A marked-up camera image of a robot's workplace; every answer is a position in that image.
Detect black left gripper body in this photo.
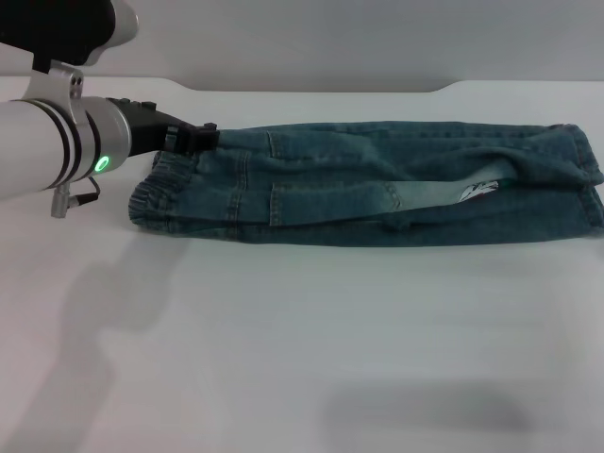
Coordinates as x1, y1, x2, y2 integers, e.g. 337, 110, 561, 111
106, 96, 183, 159

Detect blue denim shorts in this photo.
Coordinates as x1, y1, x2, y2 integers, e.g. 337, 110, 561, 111
127, 121, 604, 247

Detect left arm cable connector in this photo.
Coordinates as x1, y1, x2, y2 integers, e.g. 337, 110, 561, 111
50, 177, 101, 218

